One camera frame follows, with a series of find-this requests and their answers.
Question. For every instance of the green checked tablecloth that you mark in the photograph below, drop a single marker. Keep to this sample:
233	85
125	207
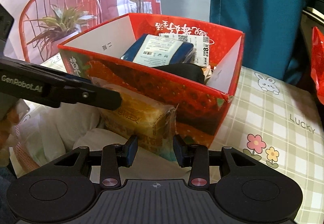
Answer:
278	112

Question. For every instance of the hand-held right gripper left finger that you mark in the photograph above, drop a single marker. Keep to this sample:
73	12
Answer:
131	150

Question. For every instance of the red cardboard box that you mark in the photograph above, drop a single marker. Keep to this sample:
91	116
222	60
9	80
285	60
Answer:
177	97

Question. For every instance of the blue tissue pack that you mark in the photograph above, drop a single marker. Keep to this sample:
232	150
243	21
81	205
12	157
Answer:
157	49

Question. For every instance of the yellow bread packet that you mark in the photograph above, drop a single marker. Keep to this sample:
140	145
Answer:
141	117

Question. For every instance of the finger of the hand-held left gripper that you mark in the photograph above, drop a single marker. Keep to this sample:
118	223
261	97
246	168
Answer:
78	80
101	98

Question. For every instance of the red plastic bag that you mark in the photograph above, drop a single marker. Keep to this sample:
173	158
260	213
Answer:
317	62

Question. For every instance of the white plastic bag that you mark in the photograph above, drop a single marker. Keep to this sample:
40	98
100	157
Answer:
50	133

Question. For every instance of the white cloth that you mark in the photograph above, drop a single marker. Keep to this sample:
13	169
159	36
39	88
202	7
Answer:
101	138

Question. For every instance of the black soft pouch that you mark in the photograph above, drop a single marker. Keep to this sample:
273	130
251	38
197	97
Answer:
184	72

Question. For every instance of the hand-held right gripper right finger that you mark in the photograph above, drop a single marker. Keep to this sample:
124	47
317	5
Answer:
179	151

